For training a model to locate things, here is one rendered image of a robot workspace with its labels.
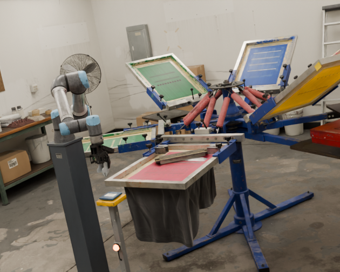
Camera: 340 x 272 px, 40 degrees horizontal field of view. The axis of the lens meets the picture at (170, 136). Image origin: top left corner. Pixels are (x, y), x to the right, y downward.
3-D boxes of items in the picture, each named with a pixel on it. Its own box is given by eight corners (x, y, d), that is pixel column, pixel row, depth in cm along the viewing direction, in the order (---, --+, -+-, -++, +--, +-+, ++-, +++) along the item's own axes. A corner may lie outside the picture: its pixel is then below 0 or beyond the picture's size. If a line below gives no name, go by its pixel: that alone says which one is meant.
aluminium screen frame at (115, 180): (185, 189, 272) (184, 183, 271) (105, 185, 301) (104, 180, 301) (235, 148, 337) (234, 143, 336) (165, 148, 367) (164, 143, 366)
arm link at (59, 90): (45, 73, 294) (60, 127, 264) (62, 70, 297) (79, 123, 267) (47, 87, 303) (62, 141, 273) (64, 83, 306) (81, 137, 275)
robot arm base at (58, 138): (49, 143, 336) (46, 129, 334) (65, 137, 348) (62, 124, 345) (64, 143, 327) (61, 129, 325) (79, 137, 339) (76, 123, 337)
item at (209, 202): (194, 246, 294) (183, 182, 284) (189, 245, 296) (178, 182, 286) (222, 215, 332) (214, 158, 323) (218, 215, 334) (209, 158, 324)
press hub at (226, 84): (258, 237, 403) (239, 82, 372) (217, 233, 423) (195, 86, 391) (272, 218, 436) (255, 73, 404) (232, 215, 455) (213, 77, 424)
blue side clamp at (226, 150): (220, 163, 312) (218, 154, 310) (213, 163, 314) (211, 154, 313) (236, 150, 337) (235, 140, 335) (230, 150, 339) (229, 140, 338)
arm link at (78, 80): (67, 113, 343) (62, 69, 295) (87, 109, 347) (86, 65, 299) (70, 127, 338) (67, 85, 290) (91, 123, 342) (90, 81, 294)
